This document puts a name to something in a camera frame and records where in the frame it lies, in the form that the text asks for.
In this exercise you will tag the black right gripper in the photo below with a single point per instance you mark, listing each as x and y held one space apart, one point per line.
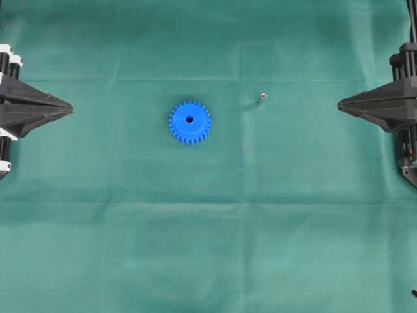
403 66

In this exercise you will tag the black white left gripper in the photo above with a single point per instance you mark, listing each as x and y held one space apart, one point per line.
18 124

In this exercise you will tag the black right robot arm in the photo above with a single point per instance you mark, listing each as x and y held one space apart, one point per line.
393 106

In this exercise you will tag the blue plastic gear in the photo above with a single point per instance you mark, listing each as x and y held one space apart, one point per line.
190 122

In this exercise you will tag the green table cloth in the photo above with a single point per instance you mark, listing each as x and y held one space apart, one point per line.
288 206

